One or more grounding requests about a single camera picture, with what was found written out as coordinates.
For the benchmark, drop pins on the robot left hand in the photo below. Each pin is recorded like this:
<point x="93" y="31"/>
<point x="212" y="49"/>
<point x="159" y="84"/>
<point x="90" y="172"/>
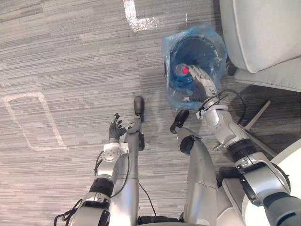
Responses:
<point x="115" y="133"/>

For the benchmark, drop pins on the black sofa leg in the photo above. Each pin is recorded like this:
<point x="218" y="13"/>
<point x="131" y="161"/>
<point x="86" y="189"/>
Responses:
<point x="231" y="69"/>

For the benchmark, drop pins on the white corner floor tape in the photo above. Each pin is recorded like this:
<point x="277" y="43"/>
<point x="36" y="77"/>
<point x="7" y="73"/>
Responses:
<point x="130" y="11"/>

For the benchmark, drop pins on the small black bin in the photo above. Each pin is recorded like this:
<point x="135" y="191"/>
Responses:
<point x="202" y="43"/>

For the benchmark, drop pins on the robot left dark foot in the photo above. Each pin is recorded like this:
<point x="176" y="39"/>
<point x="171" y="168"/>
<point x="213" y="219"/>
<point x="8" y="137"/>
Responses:
<point x="138" y="105"/>

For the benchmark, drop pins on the robot dark foot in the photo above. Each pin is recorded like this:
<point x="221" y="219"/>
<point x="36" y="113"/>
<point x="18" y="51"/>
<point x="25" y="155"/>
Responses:
<point x="138" y="105"/>
<point x="181" y="117"/>

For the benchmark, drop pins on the white table base plate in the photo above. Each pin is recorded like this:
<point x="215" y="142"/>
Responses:
<point x="232" y="195"/>

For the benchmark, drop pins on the light grey sofa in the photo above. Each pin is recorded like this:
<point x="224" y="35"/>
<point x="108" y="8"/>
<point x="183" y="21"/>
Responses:
<point x="263" y="35"/>

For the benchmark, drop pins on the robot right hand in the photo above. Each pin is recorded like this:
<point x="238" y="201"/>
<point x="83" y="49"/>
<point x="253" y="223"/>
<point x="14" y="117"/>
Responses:
<point x="204" y="81"/>

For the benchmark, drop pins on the blue plastic bin bag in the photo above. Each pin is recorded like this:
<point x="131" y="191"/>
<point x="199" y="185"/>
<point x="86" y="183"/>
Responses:
<point x="171" y="42"/>

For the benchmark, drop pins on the grey table leg bar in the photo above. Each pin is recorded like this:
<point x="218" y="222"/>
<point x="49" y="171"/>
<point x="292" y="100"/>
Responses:
<point x="258" y="115"/>

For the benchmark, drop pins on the white round tea table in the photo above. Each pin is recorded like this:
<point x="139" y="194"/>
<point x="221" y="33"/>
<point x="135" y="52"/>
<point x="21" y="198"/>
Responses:
<point x="290" y="160"/>

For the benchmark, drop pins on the white rectangle floor tape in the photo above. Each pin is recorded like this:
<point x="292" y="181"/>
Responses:
<point x="47" y="148"/>

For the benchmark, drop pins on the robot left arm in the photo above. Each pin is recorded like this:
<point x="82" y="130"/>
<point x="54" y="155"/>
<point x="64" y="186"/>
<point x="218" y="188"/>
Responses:
<point x="105" y="169"/>

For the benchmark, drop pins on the robot black torso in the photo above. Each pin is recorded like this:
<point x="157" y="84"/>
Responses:
<point x="155" y="220"/>

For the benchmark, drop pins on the dark table leg bar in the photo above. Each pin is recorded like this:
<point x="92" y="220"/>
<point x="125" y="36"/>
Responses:
<point x="264" y="143"/>

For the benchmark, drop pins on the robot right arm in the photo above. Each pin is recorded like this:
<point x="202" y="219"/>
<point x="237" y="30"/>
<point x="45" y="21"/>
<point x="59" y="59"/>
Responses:
<point x="225" y="127"/>

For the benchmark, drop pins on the robot right dark foot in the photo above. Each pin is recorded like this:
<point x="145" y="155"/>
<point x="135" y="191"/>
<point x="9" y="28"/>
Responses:
<point x="181" y="117"/>

